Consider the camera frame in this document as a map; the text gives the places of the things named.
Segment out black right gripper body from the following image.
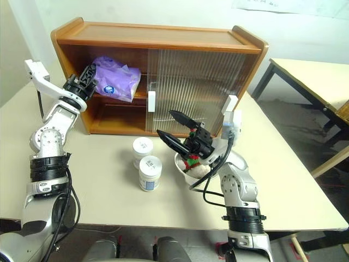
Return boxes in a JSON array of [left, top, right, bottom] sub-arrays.
[[184, 126, 216, 166]]

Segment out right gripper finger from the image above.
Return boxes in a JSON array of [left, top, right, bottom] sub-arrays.
[[169, 110, 201, 129], [157, 130, 191, 158]]

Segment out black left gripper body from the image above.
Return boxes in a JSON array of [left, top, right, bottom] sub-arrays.
[[63, 73, 95, 101]]

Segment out purple tissue pack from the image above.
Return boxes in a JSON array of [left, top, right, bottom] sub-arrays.
[[92, 56, 142, 103]]

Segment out white plush toy dog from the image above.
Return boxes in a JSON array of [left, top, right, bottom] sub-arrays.
[[179, 129, 212, 178]]

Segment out white plastic bottle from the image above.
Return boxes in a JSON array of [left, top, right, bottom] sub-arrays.
[[133, 138, 154, 169], [139, 155, 164, 193]]

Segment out metal bowl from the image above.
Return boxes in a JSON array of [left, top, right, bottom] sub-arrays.
[[173, 151, 219, 189]]

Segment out white door handle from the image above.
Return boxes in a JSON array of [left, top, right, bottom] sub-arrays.
[[221, 94, 238, 114], [147, 91, 157, 112]]

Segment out ribbed clear sliding door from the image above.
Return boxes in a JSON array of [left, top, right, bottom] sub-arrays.
[[148, 50, 248, 137], [145, 49, 248, 137]]

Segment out wooden cabinet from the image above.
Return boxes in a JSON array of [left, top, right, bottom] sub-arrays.
[[50, 16, 270, 138]]

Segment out grey rounded robot leg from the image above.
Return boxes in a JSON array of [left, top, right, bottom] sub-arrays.
[[83, 236, 121, 262], [152, 236, 191, 262]]

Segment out beige side table black legs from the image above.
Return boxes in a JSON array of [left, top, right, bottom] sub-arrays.
[[250, 57, 349, 178]]

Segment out wooden stick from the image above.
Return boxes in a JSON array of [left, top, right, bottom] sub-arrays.
[[290, 237, 309, 262]]

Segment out wicker basket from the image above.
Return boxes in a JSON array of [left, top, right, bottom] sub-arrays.
[[336, 100, 349, 122]]

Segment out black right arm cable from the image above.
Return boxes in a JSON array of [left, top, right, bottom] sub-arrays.
[[188, 133, 235, 205]]

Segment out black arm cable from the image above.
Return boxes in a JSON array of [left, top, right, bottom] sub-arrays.
[[37, 90, 81, 253], [188, 133, 235, 205]]

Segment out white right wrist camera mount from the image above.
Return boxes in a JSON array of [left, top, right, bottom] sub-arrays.
[[203, 110, 243, 166]]

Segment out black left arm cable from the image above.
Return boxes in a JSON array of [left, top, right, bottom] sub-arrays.
[[37, 90, 81, 253]]

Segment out black main table frame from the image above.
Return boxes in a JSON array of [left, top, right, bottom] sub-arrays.
[[0, 217, 341, 242]]

